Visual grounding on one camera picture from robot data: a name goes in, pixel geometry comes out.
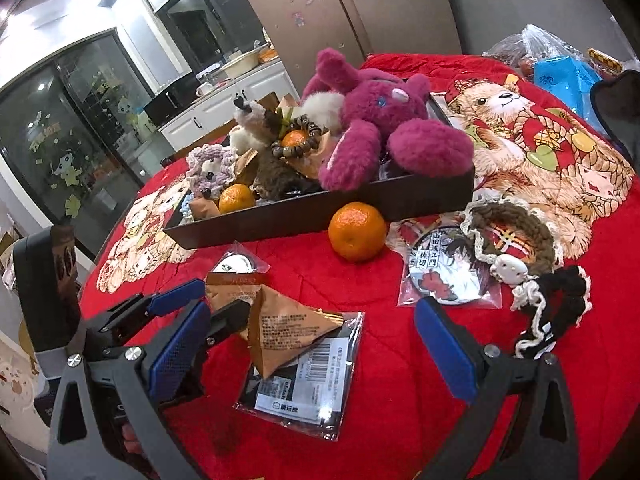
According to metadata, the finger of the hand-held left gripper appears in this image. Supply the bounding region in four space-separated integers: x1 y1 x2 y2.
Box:
75 280 207 361
200 300 252 356

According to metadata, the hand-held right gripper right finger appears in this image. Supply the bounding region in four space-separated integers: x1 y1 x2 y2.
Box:
414 296 582 480

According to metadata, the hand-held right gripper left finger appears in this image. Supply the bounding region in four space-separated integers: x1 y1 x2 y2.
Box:
46 300 214 480

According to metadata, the brown packet orange stripe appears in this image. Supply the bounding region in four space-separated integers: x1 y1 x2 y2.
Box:
204 272 265 319

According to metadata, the brown triangular snack packet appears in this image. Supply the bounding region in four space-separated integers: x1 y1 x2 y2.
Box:
247 292 347 379

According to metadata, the black shallow box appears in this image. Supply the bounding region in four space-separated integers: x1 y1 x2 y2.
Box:
163 92 476 250

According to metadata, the brown bead bracelet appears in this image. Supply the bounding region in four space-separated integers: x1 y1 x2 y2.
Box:
270 116 324 162

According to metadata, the person's left hand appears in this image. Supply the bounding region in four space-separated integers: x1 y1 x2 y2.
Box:
119 421 147 467

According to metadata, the red printed blanket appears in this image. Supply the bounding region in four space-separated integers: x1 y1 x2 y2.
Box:
80 52 640 480

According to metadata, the cartoon badge in packet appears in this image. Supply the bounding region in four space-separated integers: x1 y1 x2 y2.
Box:
397 222 504 309

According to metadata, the black packet barcode label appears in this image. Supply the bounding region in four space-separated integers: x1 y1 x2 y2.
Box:
234 310 367 442

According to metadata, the mandarin orange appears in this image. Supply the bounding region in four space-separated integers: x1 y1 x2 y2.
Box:
281 130 311 154
218 183 257 215
328 201 389 263

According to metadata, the black crochet lace accessory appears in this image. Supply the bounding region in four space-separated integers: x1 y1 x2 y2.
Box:
510 264 594 359

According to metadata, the brown crochet plaid accessory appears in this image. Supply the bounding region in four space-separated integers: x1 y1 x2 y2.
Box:
459 202 564 279

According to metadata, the pastel crochet doll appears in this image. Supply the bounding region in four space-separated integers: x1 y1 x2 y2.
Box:
177 143 239 226

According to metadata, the dark brown plush toy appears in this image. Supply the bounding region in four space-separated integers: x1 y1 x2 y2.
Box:
252 152 322 202

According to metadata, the white kitchen cabinet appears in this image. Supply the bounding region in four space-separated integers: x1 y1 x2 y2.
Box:
160 55 289 162

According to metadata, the glass sliding door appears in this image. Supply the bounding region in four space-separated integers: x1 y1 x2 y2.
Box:
0 30 157 262

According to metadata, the white plush toy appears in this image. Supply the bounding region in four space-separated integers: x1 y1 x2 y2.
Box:
229 91 281 156

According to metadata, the black microwave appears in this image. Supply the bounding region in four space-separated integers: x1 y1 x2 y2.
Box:
142 72 202 129

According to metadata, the purple plush toy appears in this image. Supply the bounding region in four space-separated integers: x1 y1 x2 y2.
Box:
300 47 475 192

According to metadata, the cream plush toy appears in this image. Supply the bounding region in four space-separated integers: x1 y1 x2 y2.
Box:
302 92 347 129

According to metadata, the cream bowl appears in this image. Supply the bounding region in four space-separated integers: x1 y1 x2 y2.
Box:
219 50 262 79

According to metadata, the dark kitchen window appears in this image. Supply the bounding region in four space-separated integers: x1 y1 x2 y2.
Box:
135 0 267 67

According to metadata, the blue plastic bag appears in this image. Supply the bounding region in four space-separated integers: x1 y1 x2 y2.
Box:
533 55 607 122

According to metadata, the dark cloth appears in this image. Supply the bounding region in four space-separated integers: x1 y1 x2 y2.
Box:
591 69 640 144

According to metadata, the clear plastic bag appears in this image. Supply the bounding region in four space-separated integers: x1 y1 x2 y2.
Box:
520 24 592 70

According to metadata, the yellow striped box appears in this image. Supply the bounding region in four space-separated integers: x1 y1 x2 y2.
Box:
587 47 624 74

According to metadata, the silver refrigerator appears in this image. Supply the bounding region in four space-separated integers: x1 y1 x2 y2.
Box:
225 0 464 92

